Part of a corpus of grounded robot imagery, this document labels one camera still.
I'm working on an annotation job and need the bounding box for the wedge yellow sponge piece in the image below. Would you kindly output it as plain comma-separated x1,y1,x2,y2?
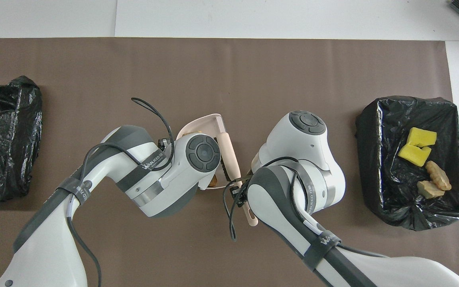
407,127,437,148

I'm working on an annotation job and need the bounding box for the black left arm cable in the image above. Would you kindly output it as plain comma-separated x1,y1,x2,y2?
66,97,176,287

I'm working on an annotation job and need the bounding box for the open black bag lined bin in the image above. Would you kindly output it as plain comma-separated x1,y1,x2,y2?
355,96,459,232

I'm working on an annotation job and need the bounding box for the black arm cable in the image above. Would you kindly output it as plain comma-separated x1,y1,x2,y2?
222,156,389,258
66,97,176,287

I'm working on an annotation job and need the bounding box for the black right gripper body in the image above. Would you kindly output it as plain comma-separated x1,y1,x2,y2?
230,175,254,208

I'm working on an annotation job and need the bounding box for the black bag wrapped box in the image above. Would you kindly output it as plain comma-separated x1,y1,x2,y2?
0,76,43,203

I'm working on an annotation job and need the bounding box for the pink brush with black bristles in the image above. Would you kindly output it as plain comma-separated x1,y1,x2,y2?
217,133,259,227

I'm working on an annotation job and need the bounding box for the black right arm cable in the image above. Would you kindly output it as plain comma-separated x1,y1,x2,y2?
222,156,389,258

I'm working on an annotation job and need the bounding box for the brown paper table mat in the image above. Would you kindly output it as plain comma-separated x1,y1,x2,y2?
0,38,459,287

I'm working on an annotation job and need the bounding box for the notched yellow sponge piece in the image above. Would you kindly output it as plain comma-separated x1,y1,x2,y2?
398,143,432,167

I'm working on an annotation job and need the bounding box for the beige green stone chunk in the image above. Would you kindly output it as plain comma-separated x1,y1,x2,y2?
416,180,445,199

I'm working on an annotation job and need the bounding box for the pink plastic dustpan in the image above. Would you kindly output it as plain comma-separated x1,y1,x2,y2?
175,114,230,192

